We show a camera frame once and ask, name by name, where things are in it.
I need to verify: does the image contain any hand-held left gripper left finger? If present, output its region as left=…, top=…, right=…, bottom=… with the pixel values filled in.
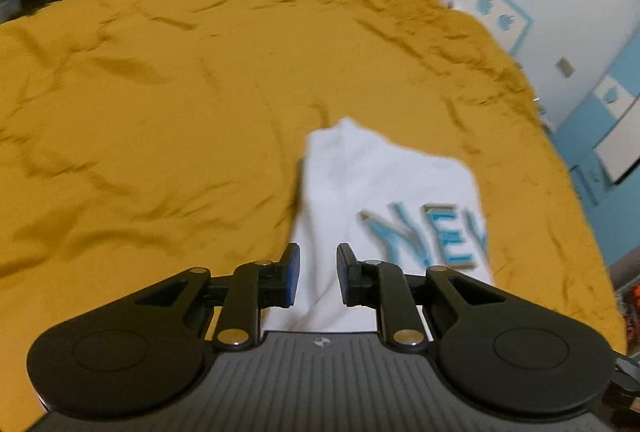
left=124, top=242, right=303, bottom=353

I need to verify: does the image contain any white board with black edge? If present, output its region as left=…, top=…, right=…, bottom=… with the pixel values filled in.
left=592, top=111, right=640, bottom=186

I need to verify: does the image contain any white printed t-shirt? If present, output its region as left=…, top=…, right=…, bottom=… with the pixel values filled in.
left=264, top=115, right=497, bottom=334

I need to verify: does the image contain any yellow blanket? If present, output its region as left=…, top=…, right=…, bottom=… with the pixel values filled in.
left=0, top=0, right=629, bottom=432

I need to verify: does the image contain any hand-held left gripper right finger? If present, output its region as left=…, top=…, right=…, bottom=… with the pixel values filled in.
left=336, top=242, right=517, bottom=353

